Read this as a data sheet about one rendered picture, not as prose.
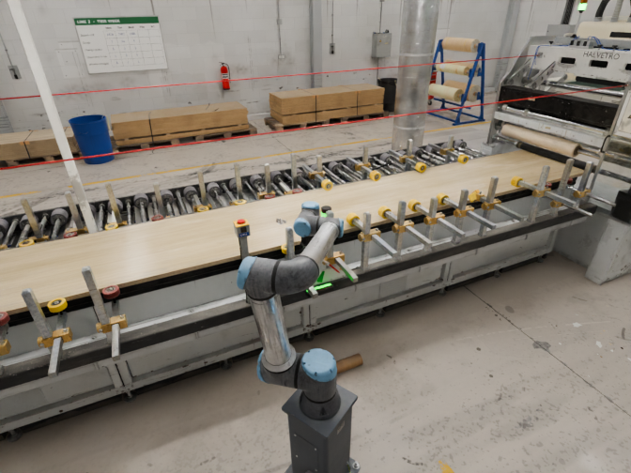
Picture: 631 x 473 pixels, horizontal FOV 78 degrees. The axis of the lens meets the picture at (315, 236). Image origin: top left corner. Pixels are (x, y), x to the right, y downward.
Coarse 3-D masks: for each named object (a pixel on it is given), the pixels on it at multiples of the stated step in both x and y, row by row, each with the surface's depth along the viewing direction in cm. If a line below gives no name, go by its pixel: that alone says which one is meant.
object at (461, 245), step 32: (512, 224) 302; (544, 224) 309; (416, 256) 266; (448, 256) 278; (192, 320) 215; (224, 320) 222; (64, 352) 196; (96, 352) 198; (128, 352) 205; (0, 384) 184
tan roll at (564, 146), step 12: (504, 132) 404; (516, 132) 391; (528, 132) 382; (540, 132) 375; (540, 144) 371; (552, 144) 360; (564, 144) 350; (576, 144) 344; (576, 156) 350; (600, 156) 328
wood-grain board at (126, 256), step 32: (480, 160) 370; (512, 160) 368; (320, 192) 312; (352, 192) 311; (384, 192) 310; (416, 192) 309; (448, 192) 308; (160, 224) 269; (192, 224) 269; (224, 224) 268; (256, 224) 267; (288, 224) 266; (0, 256) 237; (32, 256) 237; (64, 256) 236; (96, 256) 236; (128, 256) 235; (160, 256) 234; (192, 256) 234; (224, 256) 233; (0, 288) 210; (32, 288) 209; (64, 288) 209
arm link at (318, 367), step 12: (300, 360) 169; (312, 360) 167; (324, 360) 167; (300, 372) 166; (312, 372) 162; (324, 372) 162; (336, 372) 168; (300, 384) 166; (312, 384) 164; (324, 384) 164; (312, 396) 168; (324, 396) 168
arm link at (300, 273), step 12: (324, 228) 169; (336, 228) 175; (312, 240) 156; (324, 240) 157; (312, 252) 143; (324, 252) 151; (288, 264) 130; (300, 264) 131; (312, 264) 134; (276, 276) 127; (288, 276) 127; (300, 276) 129; (312, 276) 132; (276, 288) 128; (288, 288) 128; (300, 288) 131
